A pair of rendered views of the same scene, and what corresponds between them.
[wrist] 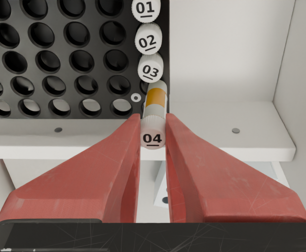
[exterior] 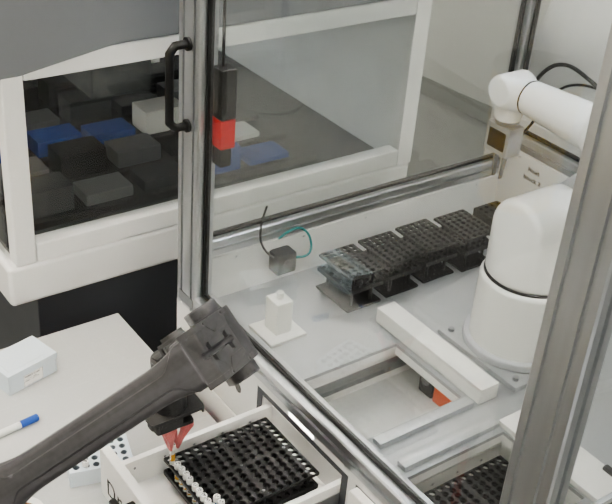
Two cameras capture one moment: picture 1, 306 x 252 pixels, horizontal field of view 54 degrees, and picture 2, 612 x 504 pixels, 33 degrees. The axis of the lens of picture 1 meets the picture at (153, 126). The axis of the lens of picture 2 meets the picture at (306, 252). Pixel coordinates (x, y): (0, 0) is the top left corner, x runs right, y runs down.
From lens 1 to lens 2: 1.74 m
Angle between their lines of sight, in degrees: 32
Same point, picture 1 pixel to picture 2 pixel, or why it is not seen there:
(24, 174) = (204, 421)
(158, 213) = not seen: hidden behind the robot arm
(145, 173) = (135, 450)
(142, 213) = not seen: hidden behind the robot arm
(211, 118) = (142, 471)
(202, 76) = (150, 487)
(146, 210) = not seen: hidden behind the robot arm
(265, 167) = (76, 478)
